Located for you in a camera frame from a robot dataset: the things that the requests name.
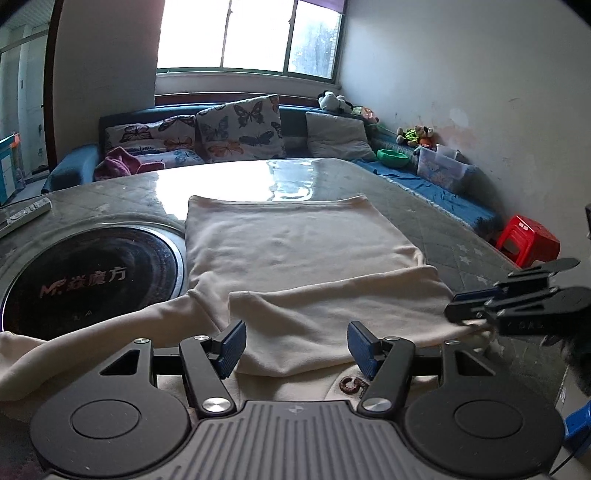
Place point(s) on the sliding window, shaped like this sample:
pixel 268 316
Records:
pixel 244 32

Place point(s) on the red plastic stool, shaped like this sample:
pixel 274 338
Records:
pixel 528 240

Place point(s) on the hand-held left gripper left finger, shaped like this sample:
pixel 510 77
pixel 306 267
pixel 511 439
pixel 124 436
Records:
pixel 233 342

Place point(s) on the pile of small plush toys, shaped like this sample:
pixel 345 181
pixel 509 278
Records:
pixel 415 136

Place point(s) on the grey pillow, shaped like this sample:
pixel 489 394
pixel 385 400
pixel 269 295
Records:
pixel 339 136

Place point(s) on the panda plush toy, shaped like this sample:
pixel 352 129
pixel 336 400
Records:
pixel 333 102

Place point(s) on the round black induction cooktop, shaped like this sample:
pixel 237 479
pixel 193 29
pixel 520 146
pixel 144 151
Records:
pixel 101 281

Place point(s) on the blue patterned sofa cover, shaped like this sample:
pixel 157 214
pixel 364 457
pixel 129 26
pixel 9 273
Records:
pixel 443 198

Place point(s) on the large butterfly print pillow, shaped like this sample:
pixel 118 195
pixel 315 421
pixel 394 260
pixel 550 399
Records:
pixel 244 129

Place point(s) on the long butterfly print pillow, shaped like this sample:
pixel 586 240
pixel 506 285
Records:
pixel 147 131

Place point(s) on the flat butterfly print pillow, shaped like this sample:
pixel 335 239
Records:
pixel 175 158

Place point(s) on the blue corner sofa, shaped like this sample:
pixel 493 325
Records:
pixel 74 168

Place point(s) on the colourful plastic toy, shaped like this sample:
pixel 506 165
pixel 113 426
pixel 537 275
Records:
pixel 367 114

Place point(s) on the dark wooden door frame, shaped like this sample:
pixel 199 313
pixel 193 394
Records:
pixel 53 83

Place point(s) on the pink cloth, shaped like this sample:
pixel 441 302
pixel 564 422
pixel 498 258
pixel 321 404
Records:
pixel 117 162

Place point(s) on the blue toy playpen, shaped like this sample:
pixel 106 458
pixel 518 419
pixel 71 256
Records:
pixel 10 168

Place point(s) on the white remote control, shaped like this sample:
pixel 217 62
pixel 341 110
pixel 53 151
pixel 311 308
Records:
pixel 23 214

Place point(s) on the glass-topped table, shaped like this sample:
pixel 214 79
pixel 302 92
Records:
pixel 438 221

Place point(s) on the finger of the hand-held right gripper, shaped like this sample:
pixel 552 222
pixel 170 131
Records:
pixel 531 272
pixel 471 313

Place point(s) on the clear plastic storage box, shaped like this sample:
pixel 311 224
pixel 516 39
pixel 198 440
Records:
pixel 443 168

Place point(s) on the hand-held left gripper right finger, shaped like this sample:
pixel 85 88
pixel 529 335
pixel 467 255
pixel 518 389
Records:
pixel 360 346

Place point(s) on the green plastic basin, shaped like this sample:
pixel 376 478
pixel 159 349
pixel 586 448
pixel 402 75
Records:
pixel 392 158

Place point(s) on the cream sweatshirt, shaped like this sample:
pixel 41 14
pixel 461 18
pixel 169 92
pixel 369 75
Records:
pixel 300 249

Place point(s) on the blue plastic object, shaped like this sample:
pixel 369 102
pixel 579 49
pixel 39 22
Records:
pixel 579 424

